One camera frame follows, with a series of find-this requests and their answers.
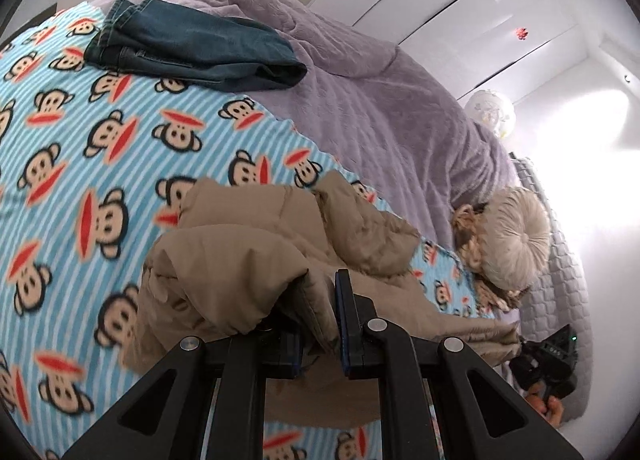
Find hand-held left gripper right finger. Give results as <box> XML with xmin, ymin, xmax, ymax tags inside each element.
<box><xmin>334</xmin><ymin>269</ymin><xmax>583</xmax><ymax>460</ymax></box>

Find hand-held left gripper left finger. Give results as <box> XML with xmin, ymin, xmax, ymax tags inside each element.
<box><xmin>62</xmin><ymin>325</ymin><xmax>306</xmax><ymax>460</ymax></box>

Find tan puffer jacket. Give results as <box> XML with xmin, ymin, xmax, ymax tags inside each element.
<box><xmin>122</xmin><ymin>170</ymin><xmax>523</xmax><ymax>426</ymax></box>

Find person's right hand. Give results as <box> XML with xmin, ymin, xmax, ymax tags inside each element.
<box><xmin>525</xmin><ymin>382</ymin><xmax>565</xmax><ymax>427</ymax></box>

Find grey quilted headboard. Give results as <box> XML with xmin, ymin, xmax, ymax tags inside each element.
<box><xmin>510</xmin><ymin>156</ymin><xmax>598</xmax><ymax>426</ymax></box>

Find round cream pleated cushion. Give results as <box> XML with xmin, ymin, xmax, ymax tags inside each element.
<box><xmin>482</xmin><ymin>186</ymin><xmax>551</xmax><ymax>291</ymax></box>

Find beige braided knot cushion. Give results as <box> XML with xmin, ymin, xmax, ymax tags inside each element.
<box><xmin>451</xmin><ymin>204</ymin><xmax>531</xmax><ymax>313</ymax></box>

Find purple bedspread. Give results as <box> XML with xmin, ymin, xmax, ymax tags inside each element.
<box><xmin>87</xmin><ymin>0</ymin><xmax>518</xmax><ymax>246</ymax></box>

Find white round lamp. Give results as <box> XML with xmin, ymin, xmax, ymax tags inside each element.
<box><xmin>465</xmin><ymin>89</ymin><xmax>516</xmax><ymax>138</ymax></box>

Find monkey print striped blanket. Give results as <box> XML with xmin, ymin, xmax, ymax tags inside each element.
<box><xmin>0</xmin><ymin>3</ymin><xmax>501</xmax><ymax>460</ymax></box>

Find blue jeans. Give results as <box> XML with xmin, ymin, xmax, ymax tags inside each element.
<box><xmin>82</xmin><ymin>0</ymin><xmax>308</xmax><ymax>91</ymax></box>

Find white wardrobe doors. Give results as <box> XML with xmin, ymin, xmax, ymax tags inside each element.
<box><xmin>305</xmin><ymin>0</ymin><xmax>608</xmax><ymax>106</ymax></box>

